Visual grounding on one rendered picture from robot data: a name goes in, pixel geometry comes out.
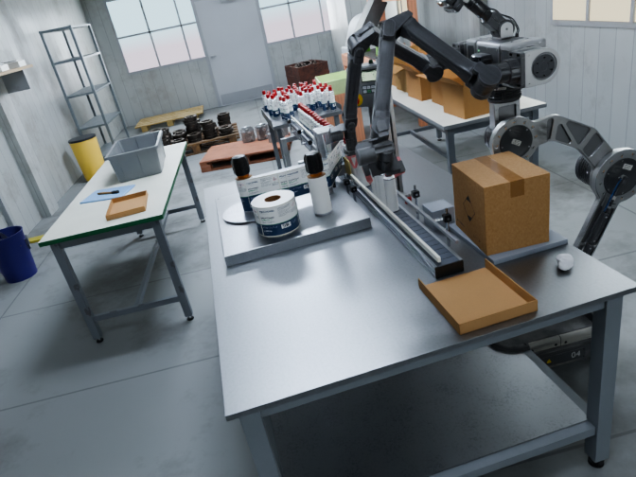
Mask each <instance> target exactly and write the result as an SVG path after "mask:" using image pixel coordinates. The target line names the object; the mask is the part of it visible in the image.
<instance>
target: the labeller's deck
mask: <svg viewBox="0 0 636 477"><path fill-rule="evenodd" d="M335 183H336V187H333V186H332V187H333V191H334V193H333V194H331V195H329V196H330V201H331V206H332V212H331V213H329V214H327V215H324V216H317V215H315V214H314V210H313V205H312V200H311V196H310V194H306V195H303V196H300V197H296V198H295V199H296V202H297V205H296V206H297V210H298V215H299V219H300V226H299V227H298V228H297V229H295V230H294V231H292V232H290V233H289V234H286V235H283V236H278V237H264V236H261V235H260V234H259V233H258V230H257V226H256V221H251V222H245V223H231V222H228V221H225V220H224V219H223V217H222V215H223V213H224V212H225V211H226V210H227V209H228V208H229V207H231V206H233V205H235V204H237V203H241V200H240V196H239V194H238V193H236V194H232V195H228V196H224V197H220V198H217V199H215V200H216V207H217V212H218V219H219V225H220V231H221V243H222V249H223V254H224V259H225V262H226V266H227V267H228V266H232V265H236V264H239V263H242V262H246V261H249V260H253V259H256V258H260V257H264V256H269V255H273V254H276V253H280V252H283V251H287V250H290V249H293V248H297V247H300V246H304V245H308V244H311V243H314V242H318V241H321V240H325V239H331V238H335V237H338V236H341V235H345V234H348V233H352V232H355V231H359V230H362V229H365V228H369V227H371V220H370V217H369V216H368V215H367V214H366V213H365V212H364V211H363V210H362V208H361V207H360V206H359V205H358V204H357V203H356V202H355V201H354V200H353V199H352V198H351V196H350V195H349V194H348V193H347V192H346V191H345V190H344V189H343V188H342V187H341V186H340V184H339V183H338V182H337V181H336V180H335Z"/></svg>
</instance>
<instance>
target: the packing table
mask: <svg viewBox="0 0 636 477"><path fill-rule="evenodd" d="M392 97H393V104H395V105H397V106H398V107H399V108H401V109H403V110H405V111H406V112H408V113H410V114H412V115H414V116H416V117H418V118H419V119H421V120H423V121H424V122H426V123H428V124H430V126H425V127H421V128H417V129H412V130H409V131H404V132H397V136H402V135H406V134H411V135H413V136H414V137H416V138H417V139H419V140H420V141H421V142H423V143H424V144H426V145H427V146H429V147H430V148H432V149H433V150H435V151H436V152H438V153H439V154H441V155H442V156H444V157H445V158H447V159H448V172H449V173H450V174H452V170H451V164H454V163H458V162H460V161H459V160H457V159H456V158H455V145H454V135H455V134H456V133H463V132H467V131H471V130H476V129H480V128H483V127H487V126H488V125H489V124H490V120H489V114H485V115H479V116H475V117H472V118H468V119H463V118H460V117H457V116H454V115H449V114H446V113H444V109H443V106H441V105H439V104H436V103H434V102H432V100H431V99H429V100H424V101H420V100H418V99H415V98H412V97H408V93H406V92H403V91H400V90H398V89H397V87H396V86H394V85H392ZM520 103H521V116H523V117H529V119H530V120H536V119H539V109H540V108H545V107H547V103H545V102H542V101H539V100H535V99H532V98H529V97H523V96H521V98H520ZM434 128H436V137H437V138H439V139H437V140H438V141H441V140H442V139H440V138H441V137H442V132H443V133H444V134H445V135H446V147H447V152H445V151H443V150H441V149H440V148H438V147H437V146H436V145H435V144H433V143H432V142H430V141H429V140H427V139H426V138H424V137H423V136H421V135H420V134H418V132H422V131H427V130H430V129H434ZM529 162H530V163H532V164H534V165H536V166H539V147H537V148H536V150H535V152H534V153H533V154H532V156H531V157H530V158H529Z"/></svg>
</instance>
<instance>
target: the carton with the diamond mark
mask: <svg viewBox="0 0 636 477"><path fill-rule="evenodd" d="M451 170H452V183H453V196H454V209H455V221H456V225H457V226H458V227H459V228H460V229H461V230H462V231H463V232H464V233H465V234H466V235H467V236H468V237H469V238H470V239H471V240H472V241H473V242H474V243H475V244H476V245H477V246H478V247H479V248H480V249H481V250H482V251H483V252H484V253H485V254H486V255H487V256H490V255H495V254H498V253H502V252H506V251H511V250H515V249H519V248H522V247H527V246H531V245H535V244H539V243H543V242H547V241H549V220H550V172H548V171H546V170H544V169H542V168H540V167H538V166H536V165H534V164H532V163H530V162H529V161H527V160H525V159H523V158H521V157H519V156H518V155H516V154H515V153H513V152H511V151H505V152H500V153H496V154H492V155H488V156H482V157H477V158H474V159H470V160H467V161H463V162H458V163H454V164H451Z"/></svg>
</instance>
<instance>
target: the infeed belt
mask: <svg viewBox="0 0 636 477"><path fill-rule="evenodd" d="M359 190H360V191H361V192H362V193H363V194H364V195H365V196H366V197H367V198H369V199H370V200H371V201H372V202H373V203H374V204H375V205H376V206H377V207H378V208H379V209H380V210H381V211H382V212H383V213H384V214H385V215H386V216H387V217H388V218H389V219H390V220H391V221H392V222H393V223H394V224H395V225H396V226H397V227H398V228H399V229H400V230H401V231H402V232H403V233H404V234H405V235H406V236H407V237H408V238H409V239H410V240H411V241H412V242H413V243H414V244H415V245H416V246H417V247H418V248H419V249H420V250H421V251H422V252H423V253H424V254H425V255H426V256H427V257H428V258H429V259H430V260H431V261H432V262H433V263H434V264H435V265H436V266H437V267H441V266H444V265H448V264H451V263H454V262H457V261H460V259H458V258H457V257H456V256H455V255H454V254H453V253H452V252H450V251H449V250H448V249H447V248H446V247H445V246H444V245H442V244H441V243H440V242H439V241H438V240H437V239H436V238H434V237H433V236H432V235H431V234H430V233H429V232H428V231H427V230H425V229H424V228H423V227H422V226H421V225H420V224H419V223H417V222H416V221H415V220H414V219H413V218H412V217H411V216H409V215H408V214H407V213H406V212H405V211H404V210H402V209H401V208H400V207H398V208H399V211H398V212H395V213H394V214H395V215H396V216H397V217H399V218H400V219H401V220H402V221H403V222H404V223H405V224H406V225H407V226H408V227H409V228H410V229H411V230H412V231H414V232H415V233H416V234H417V235H418V236H419V237H420V238H421V239H422V240H423V241H424V242H425V243H426V244H427V245H428V246H430V247H431V248H432V249H433V250H434V251H435V252H436V253H437V254H438V255H439V256H440V258H441V262H437V261H436V260H435V259H434V258H433V257H432V256H431V255H430V254H428V253H427V252H426V251H425V250H424V249H423V248H422V247H421V246H420V245H419V244H418V243H417V242H416V241H415V240H414V239H413V238H412V237H411V236H410V235H409V234H408V233H407V232H406V231H405V230H404V229H403V228H402V227H401V226H400V225H399V224H398V223H397V222H395V221H394V220H393V219H392V218H391V217H390V216H389V215H388V214H387V213H386V212H385V211H384V210H383V209H382V208H381V207H380V206H379V205H378V204H377V203H376V202H375V201H374V200H373V199H372V198H371V197H370V196H369V195H368V194H367V193H366V192H365V191H364V190H362V189H361V188H359Z"/></svg>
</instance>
